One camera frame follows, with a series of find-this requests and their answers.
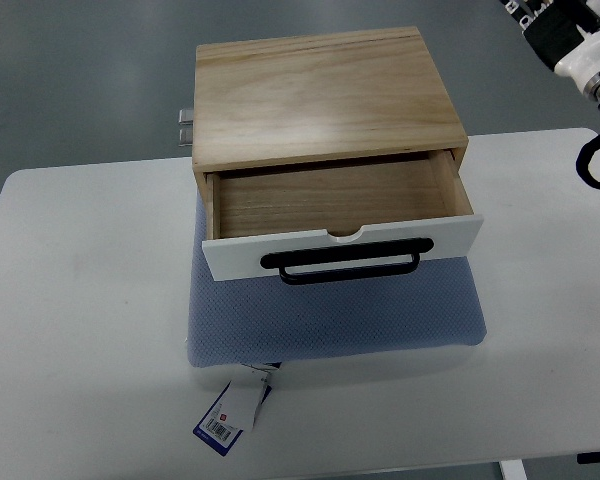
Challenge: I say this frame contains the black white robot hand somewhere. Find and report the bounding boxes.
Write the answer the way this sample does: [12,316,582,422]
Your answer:
[501,1,600,91]

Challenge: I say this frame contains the black drawer handle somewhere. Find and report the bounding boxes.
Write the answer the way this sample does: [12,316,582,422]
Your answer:
[260,237,434,286]

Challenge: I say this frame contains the white top drawer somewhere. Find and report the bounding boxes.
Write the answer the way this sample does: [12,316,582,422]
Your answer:
[202,150,483,281]

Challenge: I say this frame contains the wooden drawer cabinet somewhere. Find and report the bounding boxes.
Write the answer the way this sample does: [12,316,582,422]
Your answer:
[190,26,469,207]

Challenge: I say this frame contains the upper metal clamp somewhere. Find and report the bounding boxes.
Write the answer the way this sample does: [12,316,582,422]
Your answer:
[178,108,193,125]

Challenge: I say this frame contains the black bar under table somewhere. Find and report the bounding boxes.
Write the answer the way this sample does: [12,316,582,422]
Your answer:
[577,451,600,465]

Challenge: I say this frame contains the blue mesh cushion mat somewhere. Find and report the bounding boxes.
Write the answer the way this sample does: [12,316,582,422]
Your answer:
[187,204,487,368]

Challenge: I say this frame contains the white table leg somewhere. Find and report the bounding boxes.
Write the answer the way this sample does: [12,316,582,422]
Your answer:
[499,459,528,480]

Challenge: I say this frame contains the blue white product tag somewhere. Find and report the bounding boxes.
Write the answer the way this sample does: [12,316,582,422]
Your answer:
[193,362,282,457]

